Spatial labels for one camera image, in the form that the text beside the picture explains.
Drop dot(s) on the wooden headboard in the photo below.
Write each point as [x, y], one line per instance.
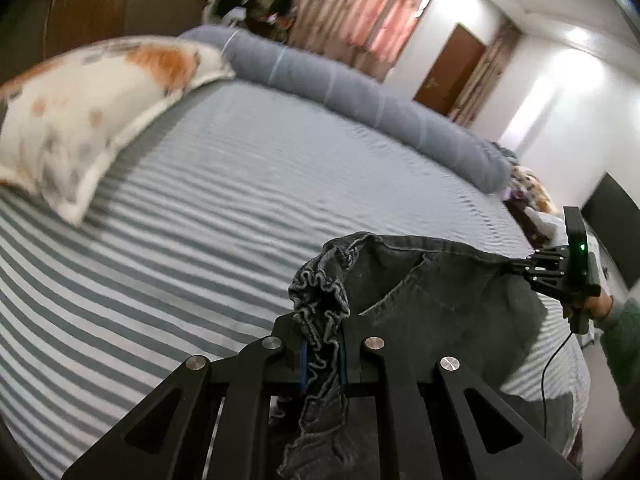
[90, 5]

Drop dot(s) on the person's right hand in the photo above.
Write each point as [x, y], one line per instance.
[599, 306]

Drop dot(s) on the floral blanket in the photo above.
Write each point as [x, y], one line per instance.
[532, 190]

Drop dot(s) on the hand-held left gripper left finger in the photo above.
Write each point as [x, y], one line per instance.
[303, 366]

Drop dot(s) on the pink patterned curtain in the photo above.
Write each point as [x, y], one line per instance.
[360, 5]

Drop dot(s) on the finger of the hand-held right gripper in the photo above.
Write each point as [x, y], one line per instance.
[547, 256]
[537, 275]

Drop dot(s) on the brown patterned curtain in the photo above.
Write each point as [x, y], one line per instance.
[487, 75]

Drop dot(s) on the brown wooden door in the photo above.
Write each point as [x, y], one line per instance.
[450, 70]

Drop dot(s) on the grey blue bolster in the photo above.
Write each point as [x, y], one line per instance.
[360, 95]

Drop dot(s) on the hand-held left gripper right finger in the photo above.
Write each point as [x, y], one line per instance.
[343, 370]

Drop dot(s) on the dark grey denim pants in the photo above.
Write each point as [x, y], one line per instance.
[440, 310]

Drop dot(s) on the person's right forearm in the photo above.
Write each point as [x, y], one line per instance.
[622, 340]

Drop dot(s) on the white orange floral pillow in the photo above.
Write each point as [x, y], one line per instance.
[85, 115]

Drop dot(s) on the black flat screen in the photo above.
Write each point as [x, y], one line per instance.
[612, 220]

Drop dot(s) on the grey striped bed sheet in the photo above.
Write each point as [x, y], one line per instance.
[200, 200]

